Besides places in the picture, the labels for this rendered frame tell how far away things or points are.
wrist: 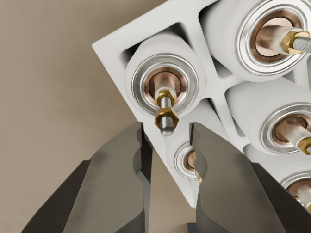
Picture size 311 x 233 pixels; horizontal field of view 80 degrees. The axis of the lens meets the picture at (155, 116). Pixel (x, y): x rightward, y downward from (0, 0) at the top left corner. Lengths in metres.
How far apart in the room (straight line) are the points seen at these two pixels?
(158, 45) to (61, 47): 0.34
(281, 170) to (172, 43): 0.24
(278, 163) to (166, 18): 0.27
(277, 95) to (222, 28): 0.10
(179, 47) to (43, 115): 0.48
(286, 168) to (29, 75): 0.57
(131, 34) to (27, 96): 0.40
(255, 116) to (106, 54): 0.22
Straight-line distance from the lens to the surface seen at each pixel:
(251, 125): 0.27
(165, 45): 0.21
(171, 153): 0.26
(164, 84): 0.19
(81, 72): 0.51
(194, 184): 0.37
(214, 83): 0.30
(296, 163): 0.34
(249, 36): 0.22
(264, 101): 0.27
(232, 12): 0.22
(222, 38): 0.22
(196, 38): 0.28
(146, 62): 0.20
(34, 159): 0.73
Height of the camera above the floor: 0.45
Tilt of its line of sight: 61 degrees down
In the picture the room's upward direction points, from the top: 177 degrees counter-clockwise
